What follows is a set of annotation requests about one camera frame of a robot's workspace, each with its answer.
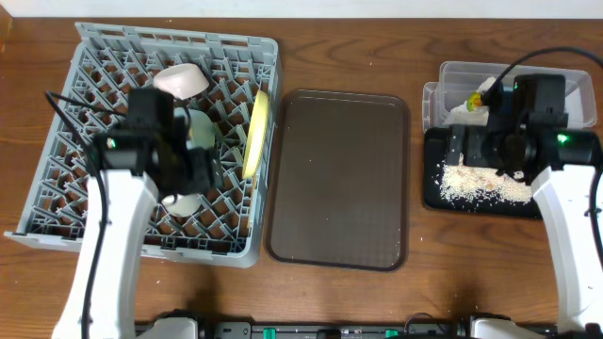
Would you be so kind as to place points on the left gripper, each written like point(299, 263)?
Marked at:
point(203, 170)

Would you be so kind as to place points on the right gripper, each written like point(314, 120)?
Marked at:
point(474, 137)

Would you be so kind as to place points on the white cup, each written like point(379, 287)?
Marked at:
point(182, 205)

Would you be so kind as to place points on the white napkin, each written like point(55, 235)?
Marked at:
point(472, 111)

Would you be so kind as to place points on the light blue bowl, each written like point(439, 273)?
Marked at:
point(201, 130)

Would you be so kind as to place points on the green snack wrapper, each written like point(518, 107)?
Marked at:
point(474, 101)

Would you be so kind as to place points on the yellow plate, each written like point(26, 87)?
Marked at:
point(256, 135)

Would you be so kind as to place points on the white bowl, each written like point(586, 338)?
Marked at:
point(182, 81)

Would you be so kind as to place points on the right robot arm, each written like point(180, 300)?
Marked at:
point(524, 128)

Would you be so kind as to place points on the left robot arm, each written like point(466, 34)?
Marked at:
point(158, 150)

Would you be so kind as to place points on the black waste tray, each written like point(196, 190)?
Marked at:
point(435, 149)

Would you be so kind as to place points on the clear plastic waste bin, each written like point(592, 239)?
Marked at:
point(459, 79)

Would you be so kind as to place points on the grey dishwasher rack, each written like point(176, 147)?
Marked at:
point(109, 61)

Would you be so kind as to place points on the spilled rice pile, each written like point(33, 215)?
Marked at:
point(470, 184)

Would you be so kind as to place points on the brown serving tray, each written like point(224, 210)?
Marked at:
point(340, 194)

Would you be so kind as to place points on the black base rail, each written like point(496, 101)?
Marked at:
point(184, 324)

